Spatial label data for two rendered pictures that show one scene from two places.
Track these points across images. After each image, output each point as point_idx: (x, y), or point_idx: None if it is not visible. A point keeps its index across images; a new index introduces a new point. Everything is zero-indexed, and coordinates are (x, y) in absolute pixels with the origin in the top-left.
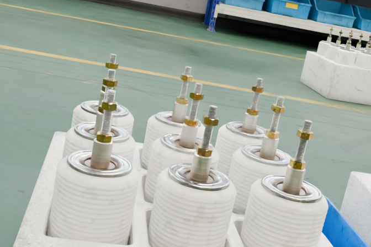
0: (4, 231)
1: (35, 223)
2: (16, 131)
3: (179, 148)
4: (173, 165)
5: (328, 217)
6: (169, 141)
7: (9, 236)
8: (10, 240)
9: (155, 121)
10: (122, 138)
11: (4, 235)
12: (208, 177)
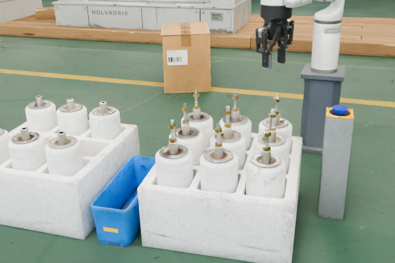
0: (315, 261)
1: (296, 143)
2: None
3: (234, 132)
4: (244, 122)
5: (99, 205)
6: (237, 135)
7: (311, 257)
8: (310, 253)
9: (234, 154)
10: (262, 135)
11: (314, 257)
12: (230, 120)
